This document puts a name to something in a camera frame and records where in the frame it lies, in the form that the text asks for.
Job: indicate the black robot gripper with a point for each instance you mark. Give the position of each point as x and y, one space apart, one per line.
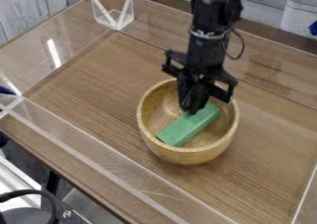
200 71

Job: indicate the green rectangular block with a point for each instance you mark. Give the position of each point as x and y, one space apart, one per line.
184 128

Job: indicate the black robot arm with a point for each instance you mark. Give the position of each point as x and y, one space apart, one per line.
213 18

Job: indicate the brown wooden bowl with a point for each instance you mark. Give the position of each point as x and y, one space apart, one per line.
158 110

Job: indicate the blue object at right edge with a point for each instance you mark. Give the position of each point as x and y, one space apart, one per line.
313 28

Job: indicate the blue object at edge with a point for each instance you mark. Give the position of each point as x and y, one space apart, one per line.
7 97
313 28

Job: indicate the white container in background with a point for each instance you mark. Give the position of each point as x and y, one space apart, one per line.
297 17

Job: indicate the black table leg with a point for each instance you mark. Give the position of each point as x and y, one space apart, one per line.
52 183

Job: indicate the blue object at left edge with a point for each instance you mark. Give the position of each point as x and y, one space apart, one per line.
7 97

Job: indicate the clear acrylic enclosure wall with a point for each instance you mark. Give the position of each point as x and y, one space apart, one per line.
79 76

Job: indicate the clear acrylic corner bracket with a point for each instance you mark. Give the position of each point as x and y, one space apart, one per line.
115 19

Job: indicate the grey metal base plate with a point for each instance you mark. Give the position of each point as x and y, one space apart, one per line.
48 213

